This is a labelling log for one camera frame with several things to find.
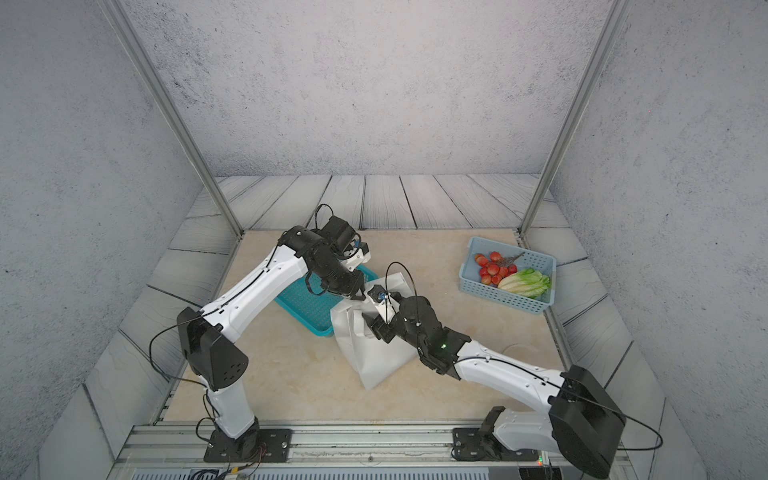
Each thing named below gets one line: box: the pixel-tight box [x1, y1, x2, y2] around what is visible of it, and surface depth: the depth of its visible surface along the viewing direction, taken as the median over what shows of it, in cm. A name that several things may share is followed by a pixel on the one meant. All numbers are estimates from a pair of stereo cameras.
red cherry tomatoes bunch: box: [474, 251, 525, 286], surface depth 107 cm
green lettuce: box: [498, 268, 551, 299], surface depth 98 cm
